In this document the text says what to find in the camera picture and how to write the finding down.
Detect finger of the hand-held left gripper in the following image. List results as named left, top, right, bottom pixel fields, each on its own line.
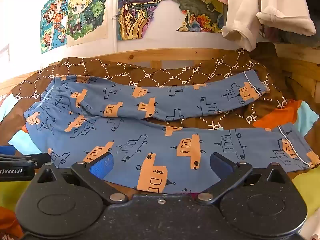
left=0, top=145, right=52, bottom=169

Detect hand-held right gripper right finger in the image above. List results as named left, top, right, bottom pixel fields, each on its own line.
left=196, top=152, right=292, bottom=205

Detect brown patterned blanket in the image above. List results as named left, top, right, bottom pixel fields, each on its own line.
left=0, top=47, right=320, bottom=178

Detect landscape drawing wall poster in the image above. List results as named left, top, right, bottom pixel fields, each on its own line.
left=169, top=0, right=228, bottom=33

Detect cartoon child wall poster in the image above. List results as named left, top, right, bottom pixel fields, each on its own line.
left=65, top=0, right=108, bottom=47

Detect swirl pattern wall poster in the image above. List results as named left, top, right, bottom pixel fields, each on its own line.
left=117, top=0, right=171, bottom=41

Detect fish drawing wall poster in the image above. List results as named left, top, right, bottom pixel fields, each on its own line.
left=40, top=0, right=70, bottom=54

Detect white wall pipe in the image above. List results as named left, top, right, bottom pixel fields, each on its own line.
left=112, top=0, right=118, bottom=53

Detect white garment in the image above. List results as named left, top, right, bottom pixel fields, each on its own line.
left=221, top=0, right=317, bottom=52

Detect blue printed pants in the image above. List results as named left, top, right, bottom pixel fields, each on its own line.
left=23, top=69, right=320, bottom=194

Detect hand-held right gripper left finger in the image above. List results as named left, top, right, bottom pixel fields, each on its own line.
left=31, top=152, right=128, bottom=205

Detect wooden bed frame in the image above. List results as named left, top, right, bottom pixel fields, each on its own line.
left=0, top=42, right=320, bottom=100

